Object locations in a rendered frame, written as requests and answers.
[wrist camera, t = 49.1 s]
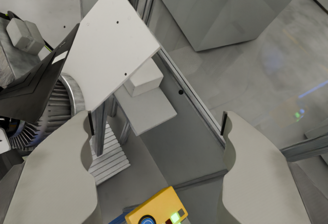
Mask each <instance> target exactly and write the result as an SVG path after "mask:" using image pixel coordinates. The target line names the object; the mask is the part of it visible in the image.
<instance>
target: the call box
mask: <svg viewBox="0 0 328 224"><path fill-rule="evenodd" d="M181 208H182V209H183V211H184V213H185V214H184V215H183V216H182V217H180V216H179V214H178V211H179V210H180V209H181ZM175 213H176V214H177V216H178V218H179V219H178V220H177V221H176V222H175V223H174V222H173V220H172V218H171V216H173V215H174V214H175ZM187 216H188V213H187V211H186V209H185V208H184V206H183V204H182V203H181V201H180V199H179V197H178V196H177V194H176V192H175V191H174V189H173V187H172V186H169V187H166V188H163V189H162V190H160V191H159V192H158V193H156V194H155V195H154V196H152V197H151V198H149V199H148V200H147V201H145V202H144V203H142V204H141V205H140V206H138V207H137V208H135V209H134V210H133V211H131V212H130V213H128V214H127V215H126V216H125V219H126V221H127V223H128V224H141V222H142V220H143V219H145V218H150V219H152V220H153V222H154V224H165V221H167V220H168V219H170V220H171V221H172V223H173V224H179V223H180V222H181V221H182V220H183V219H184V218H185V217H187Z"/></svg>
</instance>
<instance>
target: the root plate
mask: <svg viewBox="0 0 328 224"><path fill-rule="evenodd" d="M0 140H2V141H1V142H0V154H1V153H4V152H6V151H9V150H11V149H12V147H11V144H10V142H9V139H8V137H7V135H6V132H5V130H4V129H3V128H0Z"/></svg>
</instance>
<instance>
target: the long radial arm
mask: <svg viewBox="0 0 328 224"><path fill-rule="evenodd" d="M9 22H10V20H7V19H4V18H1V17H0V86H5V85H7V83H8V82H10V80H12V79H15V78H20V77H21V76H22V75H24V74H26V73H27V72H29V71H30V70H31V69H32V68H34V67H35V66H36V65H37V64H38V63H39V62H41V60H40V58H39V56H38V55H31V54H27V53H26V52H25V51H22V50H19V49H18V48H16V47H15V46H14V45H13V43H12V41H11V39H10V37H9V34H8V32H7V30H6V28H7V26H8V24H9Z"/></svg>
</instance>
